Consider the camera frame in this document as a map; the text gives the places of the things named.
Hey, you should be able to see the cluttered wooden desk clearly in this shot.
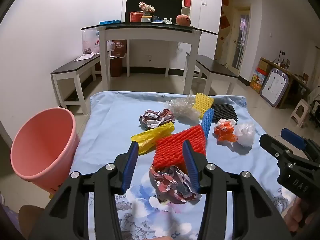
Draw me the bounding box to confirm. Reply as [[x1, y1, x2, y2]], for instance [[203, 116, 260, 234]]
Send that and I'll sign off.
[[260, 57, 312, 108]]

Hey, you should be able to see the glass door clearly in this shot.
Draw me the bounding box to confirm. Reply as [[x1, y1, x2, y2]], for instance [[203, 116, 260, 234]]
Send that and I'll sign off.
[[231, 6, 250, 70]]

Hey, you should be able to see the dark-top white bench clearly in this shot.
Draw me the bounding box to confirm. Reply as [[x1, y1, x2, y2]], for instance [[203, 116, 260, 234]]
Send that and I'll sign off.
[[50, 52, 110, 115], [184, 52, 239, 97]]

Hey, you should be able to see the dark red paper bag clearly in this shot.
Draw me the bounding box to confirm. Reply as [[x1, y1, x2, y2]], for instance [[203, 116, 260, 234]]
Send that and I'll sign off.
[[110, 39, 128, 77]]

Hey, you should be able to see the yellow foam net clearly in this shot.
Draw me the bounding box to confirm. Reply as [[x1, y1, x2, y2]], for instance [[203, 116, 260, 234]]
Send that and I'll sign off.
[[192, 93, 215, 119]]

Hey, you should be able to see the brown cardboard box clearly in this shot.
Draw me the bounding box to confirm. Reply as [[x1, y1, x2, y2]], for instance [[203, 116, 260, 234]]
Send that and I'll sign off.
[[257, 59, 272, 74]]

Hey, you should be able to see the grey red paper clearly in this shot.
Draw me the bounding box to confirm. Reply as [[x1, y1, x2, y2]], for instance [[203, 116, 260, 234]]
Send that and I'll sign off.
[[149, 164, 202, 204]]

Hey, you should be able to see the orange white plastic bag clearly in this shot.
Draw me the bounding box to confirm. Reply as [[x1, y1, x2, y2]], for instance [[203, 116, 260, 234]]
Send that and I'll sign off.
[[214, 119, 238, 143]]

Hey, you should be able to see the person's right hand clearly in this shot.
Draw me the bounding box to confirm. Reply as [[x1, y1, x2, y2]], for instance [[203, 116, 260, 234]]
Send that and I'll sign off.
[[285, 197, 310, 232]]

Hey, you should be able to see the orange fruit carton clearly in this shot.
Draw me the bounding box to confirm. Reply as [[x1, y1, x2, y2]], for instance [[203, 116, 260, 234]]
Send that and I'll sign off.
[[250, 69, 267, 93]]

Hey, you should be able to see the white glass-top table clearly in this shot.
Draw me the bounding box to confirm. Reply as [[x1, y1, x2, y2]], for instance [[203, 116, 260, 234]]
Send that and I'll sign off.
[[80, 21, 218, 95]]

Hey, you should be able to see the pink plastic bucket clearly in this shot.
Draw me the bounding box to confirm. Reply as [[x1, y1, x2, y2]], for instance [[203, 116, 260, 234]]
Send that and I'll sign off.
[[10, 107, 80, 196]]

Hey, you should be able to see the red white paper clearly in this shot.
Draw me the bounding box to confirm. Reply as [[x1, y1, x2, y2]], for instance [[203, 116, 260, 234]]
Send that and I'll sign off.
[[139, 109, 176, 130]]

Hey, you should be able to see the red round tin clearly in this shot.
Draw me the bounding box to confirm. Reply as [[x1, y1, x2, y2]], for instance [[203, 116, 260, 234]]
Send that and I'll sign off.
[[129, 11, 145, 22]]

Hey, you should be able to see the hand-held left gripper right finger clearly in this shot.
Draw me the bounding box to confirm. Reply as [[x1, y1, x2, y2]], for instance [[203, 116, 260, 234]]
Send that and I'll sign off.
[[182, 140, 293, 240]]

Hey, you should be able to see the black television screen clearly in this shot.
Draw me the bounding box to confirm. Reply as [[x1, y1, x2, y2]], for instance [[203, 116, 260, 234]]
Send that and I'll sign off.
[[125, 0, 183, 23]]

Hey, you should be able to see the black foam net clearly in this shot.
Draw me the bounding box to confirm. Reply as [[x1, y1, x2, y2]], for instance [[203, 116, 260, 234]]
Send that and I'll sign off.
[[210, 103, 238, 124]]

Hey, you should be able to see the red foam net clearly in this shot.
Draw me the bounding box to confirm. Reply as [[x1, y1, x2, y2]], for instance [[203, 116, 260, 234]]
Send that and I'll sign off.
[[153, 124, 207, 172]]

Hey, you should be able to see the yellow plastic bag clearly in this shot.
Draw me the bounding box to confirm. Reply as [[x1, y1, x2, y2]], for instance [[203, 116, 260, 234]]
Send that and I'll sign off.
[[131, 122, 175, 155]]

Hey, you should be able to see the clear bubble wrap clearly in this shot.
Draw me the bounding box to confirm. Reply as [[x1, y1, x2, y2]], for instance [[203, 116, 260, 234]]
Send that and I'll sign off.
[[165, 95, 200, 122]]

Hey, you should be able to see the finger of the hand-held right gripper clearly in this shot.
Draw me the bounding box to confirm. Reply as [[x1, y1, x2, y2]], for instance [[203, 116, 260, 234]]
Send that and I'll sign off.
[[280, 128, 313, 159], [259, 134, 292, 158]]

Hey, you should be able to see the pink flower bouquet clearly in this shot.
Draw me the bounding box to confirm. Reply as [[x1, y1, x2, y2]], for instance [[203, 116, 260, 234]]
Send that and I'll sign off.
[[139, 1, 156, 16]]

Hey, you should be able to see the white plastic stool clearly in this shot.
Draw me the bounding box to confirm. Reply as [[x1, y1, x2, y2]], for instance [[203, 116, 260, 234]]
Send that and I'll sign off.
[[290, 99, 312, 128]]

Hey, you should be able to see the blue foam net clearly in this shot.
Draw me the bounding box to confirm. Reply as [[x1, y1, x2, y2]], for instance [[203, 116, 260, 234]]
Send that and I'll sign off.
[[201, 108, 215, 140]]

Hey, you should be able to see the light blue printed blanket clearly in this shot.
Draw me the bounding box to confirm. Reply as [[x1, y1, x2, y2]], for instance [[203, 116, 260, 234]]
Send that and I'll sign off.
[[67, 90, 299, 240]]

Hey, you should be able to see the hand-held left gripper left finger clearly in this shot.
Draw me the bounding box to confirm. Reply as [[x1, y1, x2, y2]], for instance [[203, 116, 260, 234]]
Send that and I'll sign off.
[[29, 141, 139, 240]]

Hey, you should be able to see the pomegranate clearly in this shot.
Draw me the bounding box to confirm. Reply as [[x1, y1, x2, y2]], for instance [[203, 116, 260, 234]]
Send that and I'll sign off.
[[176, 14, 192, 27]]

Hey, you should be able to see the white paper sheet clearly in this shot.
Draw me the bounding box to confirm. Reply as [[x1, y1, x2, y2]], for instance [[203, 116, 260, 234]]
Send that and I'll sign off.
[[74, 53, 98, 62]]

